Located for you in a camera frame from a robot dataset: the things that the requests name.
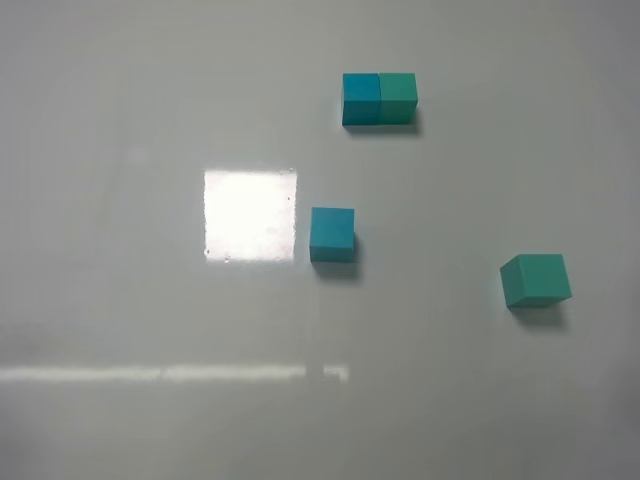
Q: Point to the green template cube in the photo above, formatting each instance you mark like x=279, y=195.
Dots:
x=399, y=98

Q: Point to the green loose cube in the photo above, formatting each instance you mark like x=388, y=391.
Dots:
x=535, y=281

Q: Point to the blue template cube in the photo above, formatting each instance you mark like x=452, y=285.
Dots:
x=361, y=99

